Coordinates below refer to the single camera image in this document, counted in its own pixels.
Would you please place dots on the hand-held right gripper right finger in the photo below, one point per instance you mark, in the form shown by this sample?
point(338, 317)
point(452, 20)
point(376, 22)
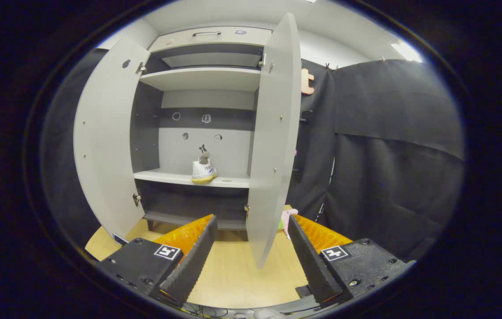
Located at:
point(313, 266)

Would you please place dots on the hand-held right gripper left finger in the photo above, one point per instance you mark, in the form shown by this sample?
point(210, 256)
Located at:
point(195, 261)

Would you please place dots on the white shoe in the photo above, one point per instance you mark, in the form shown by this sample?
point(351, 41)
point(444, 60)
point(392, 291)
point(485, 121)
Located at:
point(202, 173)

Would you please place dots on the grey shoe cabinet door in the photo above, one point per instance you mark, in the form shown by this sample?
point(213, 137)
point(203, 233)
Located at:
point(273, 155)
point(109, 133)

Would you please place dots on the grey shoe cabinet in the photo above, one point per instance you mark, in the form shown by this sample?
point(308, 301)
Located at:
point(202, 79)

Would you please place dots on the pink plush toy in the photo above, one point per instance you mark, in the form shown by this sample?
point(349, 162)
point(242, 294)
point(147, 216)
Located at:
point(287, 219)

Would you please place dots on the black backdrop cloth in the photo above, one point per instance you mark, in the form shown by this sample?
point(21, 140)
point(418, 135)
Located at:
point(388, 155)

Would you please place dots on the ceiling light panel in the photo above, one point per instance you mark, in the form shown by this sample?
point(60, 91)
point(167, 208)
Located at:
point(406, 51)

